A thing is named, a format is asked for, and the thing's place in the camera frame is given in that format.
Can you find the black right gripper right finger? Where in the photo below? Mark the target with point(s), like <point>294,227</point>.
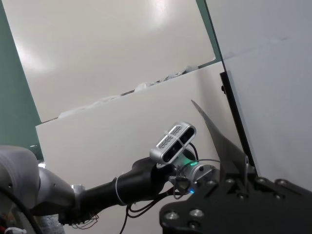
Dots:
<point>275,190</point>

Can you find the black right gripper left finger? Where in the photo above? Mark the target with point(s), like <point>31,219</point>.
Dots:
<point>229,182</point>

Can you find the grey and black left arm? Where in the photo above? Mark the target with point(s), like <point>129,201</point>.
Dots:
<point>136,187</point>

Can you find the white zip tie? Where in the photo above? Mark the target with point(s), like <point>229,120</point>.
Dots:
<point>119,192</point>

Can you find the white partition board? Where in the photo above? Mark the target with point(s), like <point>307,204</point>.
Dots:
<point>109,48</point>
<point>109,146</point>

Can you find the silver foil padding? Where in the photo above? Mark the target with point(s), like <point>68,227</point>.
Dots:
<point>48,225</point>

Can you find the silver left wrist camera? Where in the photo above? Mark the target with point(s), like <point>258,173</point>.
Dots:
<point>168,143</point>

